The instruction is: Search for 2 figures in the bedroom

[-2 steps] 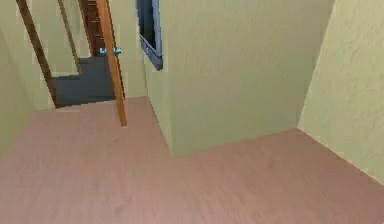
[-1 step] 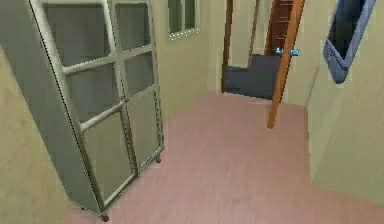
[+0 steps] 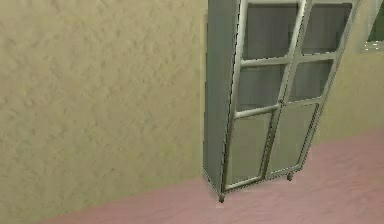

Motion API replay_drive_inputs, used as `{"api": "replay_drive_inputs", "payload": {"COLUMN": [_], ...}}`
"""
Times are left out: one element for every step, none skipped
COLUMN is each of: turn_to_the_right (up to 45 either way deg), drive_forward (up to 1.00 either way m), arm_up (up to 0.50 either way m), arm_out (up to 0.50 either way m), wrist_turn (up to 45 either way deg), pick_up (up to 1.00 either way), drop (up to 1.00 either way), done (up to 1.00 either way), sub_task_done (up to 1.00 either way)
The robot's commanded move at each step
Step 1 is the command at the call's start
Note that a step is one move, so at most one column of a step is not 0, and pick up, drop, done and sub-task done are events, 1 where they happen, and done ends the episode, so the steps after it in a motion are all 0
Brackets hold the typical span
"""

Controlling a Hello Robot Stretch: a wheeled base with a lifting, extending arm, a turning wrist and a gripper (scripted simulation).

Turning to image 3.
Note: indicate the grey glass-door cabinet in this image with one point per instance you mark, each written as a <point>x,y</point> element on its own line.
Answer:
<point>216,100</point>

